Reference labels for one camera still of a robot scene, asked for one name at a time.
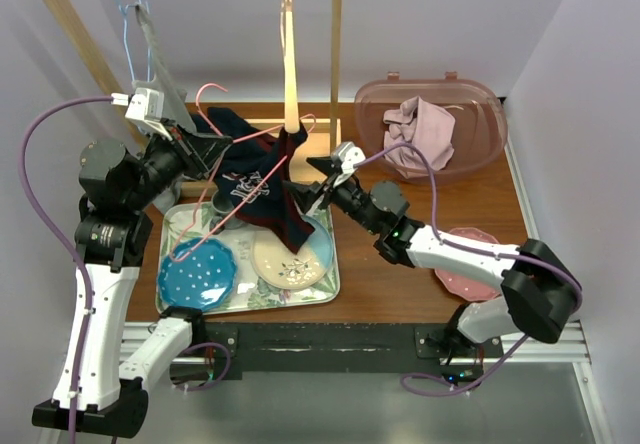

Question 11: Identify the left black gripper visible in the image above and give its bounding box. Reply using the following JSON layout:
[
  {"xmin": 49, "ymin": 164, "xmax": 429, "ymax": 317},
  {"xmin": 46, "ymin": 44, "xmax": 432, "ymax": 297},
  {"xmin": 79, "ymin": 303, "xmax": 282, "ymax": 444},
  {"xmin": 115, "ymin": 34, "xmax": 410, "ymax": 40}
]
[{"xmin": 125, "ymin": 117, "xmax": 232, "ymax": 210}]

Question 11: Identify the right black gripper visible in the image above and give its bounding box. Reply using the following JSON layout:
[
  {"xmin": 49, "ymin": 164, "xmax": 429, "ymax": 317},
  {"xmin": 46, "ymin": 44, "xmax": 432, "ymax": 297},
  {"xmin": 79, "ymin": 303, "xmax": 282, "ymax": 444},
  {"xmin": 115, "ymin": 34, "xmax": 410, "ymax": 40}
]
[{"xmin": 283, "ymin": 156, "xmax": 381, "ymax": 235}]

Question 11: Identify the navy maroon tank top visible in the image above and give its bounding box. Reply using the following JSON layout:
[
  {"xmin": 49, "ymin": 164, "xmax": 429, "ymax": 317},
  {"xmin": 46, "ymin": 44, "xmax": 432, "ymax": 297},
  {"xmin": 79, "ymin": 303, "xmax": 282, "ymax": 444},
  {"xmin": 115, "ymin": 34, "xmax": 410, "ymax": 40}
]
[{"xmin": 192, "ymin": 107, "xmax": 314, "ymax": 254}]

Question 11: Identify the cream plastic hanger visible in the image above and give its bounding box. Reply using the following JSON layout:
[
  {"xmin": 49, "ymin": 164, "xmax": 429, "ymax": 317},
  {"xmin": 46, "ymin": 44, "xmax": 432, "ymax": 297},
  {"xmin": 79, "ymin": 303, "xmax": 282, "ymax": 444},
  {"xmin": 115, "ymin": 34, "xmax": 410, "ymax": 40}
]
[{"xmin": 280, "ymin": 0, "xmax": 300, "ymax": 134}]

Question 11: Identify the pink plastic hanger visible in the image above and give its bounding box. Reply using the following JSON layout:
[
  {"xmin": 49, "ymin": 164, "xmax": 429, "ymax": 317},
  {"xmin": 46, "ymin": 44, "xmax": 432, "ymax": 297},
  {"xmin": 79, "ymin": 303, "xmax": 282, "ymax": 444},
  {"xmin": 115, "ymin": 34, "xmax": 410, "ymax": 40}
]
[{"xmin": 169, "ymin": 81, "xmax": 318, "ymax": 263}]

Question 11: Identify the pink tank top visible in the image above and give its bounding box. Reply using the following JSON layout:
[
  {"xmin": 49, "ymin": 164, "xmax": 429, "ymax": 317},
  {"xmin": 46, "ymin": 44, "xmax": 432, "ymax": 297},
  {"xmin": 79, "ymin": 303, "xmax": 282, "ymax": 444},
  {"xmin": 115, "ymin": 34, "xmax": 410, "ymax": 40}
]
[{"xmin": 383, "ymin": 96, "xmax": 456, "ymax": 171}]

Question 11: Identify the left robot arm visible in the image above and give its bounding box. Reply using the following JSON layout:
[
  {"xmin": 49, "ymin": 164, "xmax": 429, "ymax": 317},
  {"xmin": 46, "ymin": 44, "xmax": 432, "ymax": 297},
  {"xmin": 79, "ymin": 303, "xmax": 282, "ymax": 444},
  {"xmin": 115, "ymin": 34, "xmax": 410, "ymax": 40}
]
[{"xmin": 32, "ymin": 126, "xmax": 232, "ymax": 440}]

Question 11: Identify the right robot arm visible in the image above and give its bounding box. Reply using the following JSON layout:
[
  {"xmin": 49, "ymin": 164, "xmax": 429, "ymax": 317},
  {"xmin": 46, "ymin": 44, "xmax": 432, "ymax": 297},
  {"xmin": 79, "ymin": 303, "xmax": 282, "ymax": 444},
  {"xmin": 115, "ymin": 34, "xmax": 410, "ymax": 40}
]
[{"xmin": 284, "ymin": 157, "xmax": 583, "ymax": 357}]

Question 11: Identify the grey tank top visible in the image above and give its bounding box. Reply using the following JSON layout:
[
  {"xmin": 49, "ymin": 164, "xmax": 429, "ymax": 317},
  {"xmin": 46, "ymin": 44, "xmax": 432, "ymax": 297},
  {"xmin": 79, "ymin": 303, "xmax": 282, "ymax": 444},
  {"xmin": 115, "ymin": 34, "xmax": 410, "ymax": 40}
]
[{"xmin": 125, "ymin": 4, "xmax": 205, "ymax": 215}]

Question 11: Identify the light blue hanger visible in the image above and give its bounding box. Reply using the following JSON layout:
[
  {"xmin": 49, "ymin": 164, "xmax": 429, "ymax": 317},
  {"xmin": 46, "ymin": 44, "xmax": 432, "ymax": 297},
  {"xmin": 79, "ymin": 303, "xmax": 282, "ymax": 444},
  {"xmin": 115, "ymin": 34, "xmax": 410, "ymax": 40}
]
[{"xmin": 113, "ymin": 0, "xmax": 150, "ymax": 81}]

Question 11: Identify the grey ceramic mug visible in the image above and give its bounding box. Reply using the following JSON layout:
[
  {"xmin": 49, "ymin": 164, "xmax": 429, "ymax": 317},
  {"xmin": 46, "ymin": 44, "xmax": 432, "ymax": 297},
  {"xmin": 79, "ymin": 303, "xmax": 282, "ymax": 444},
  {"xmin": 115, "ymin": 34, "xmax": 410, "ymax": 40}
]
[{"xmin": 209, "ymin": 191, "xmax": 243, "ymax": 234}]

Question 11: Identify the floral rectangular tray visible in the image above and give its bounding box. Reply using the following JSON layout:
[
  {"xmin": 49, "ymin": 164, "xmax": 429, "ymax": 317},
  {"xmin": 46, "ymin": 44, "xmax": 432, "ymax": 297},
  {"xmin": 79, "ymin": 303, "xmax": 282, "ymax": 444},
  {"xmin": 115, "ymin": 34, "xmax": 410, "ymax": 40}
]
[{"xmin": 156, "ymin": 203, "xmax": 340, "ymax": 315}]

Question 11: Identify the cream and blue plate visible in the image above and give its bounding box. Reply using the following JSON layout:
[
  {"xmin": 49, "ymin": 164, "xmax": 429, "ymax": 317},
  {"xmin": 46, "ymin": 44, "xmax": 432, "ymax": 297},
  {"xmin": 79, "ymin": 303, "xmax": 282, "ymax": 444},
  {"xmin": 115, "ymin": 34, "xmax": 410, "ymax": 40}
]
[{"xmin": 250, "ymin": 216, "xmax": 334, "ymax": 291}]

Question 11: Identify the blue dotted plate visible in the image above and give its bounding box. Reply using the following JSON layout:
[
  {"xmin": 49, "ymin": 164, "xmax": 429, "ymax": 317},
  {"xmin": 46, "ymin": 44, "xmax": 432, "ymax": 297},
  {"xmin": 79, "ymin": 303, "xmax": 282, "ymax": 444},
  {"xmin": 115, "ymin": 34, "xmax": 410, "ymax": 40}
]
[{"xmin": 157, "ymin": 238, "xmax": 238, "ymax": 312}]

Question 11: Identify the pink transparent plastic bin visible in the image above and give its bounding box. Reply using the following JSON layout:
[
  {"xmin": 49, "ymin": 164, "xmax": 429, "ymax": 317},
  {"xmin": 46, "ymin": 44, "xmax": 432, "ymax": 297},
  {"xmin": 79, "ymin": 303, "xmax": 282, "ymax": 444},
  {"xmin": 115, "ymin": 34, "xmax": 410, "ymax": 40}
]
[{"xmin": 354, "ymin": 73, "xmax": 508, "ymax": 185}]

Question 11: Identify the pink dotted plate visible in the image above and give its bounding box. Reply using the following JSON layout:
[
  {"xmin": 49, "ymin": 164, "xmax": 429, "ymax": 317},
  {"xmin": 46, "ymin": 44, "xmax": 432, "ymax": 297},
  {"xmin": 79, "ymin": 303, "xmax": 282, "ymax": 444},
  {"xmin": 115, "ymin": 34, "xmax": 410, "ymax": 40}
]
[{"xmin": 434, "ymin": 227, "xmax": 500, "ymax": 302}]

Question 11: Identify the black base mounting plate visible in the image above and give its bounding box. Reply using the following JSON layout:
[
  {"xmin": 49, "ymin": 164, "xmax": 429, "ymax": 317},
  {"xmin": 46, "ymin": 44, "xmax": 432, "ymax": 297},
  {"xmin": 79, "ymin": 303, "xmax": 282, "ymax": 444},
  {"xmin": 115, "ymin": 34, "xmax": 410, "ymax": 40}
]
[{"xmin": 170, "ymin": 322, "xmax": 503, "ymax": 387}]

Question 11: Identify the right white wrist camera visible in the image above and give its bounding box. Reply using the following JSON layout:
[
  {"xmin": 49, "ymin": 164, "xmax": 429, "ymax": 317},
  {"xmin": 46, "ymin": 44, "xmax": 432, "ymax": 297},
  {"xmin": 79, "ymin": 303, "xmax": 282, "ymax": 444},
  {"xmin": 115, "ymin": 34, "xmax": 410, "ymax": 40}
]
[{"xmin": 326, "ymin": 141, "xmax": 366, "ymax": 189}]

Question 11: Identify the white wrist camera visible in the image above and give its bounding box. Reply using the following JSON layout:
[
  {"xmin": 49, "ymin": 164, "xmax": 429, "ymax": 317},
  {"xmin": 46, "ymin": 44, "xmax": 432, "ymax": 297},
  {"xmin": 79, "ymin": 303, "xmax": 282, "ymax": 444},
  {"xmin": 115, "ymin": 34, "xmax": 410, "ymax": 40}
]
[
  {"xmin": 110, "ymin": 88, "xmax": 172, "ymax": 141},
  {"xmin": 326, "ymin": 141, "xmax": 366, "ymax": 189}
]

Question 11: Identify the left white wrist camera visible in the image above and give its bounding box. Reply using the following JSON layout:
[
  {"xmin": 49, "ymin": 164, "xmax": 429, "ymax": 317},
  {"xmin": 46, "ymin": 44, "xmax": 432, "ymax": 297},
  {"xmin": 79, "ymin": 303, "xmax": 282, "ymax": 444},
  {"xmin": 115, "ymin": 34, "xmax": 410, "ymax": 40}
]
[{"xmin": 110, "ymin": 88, "xmax": 172, "ymax": 141}]

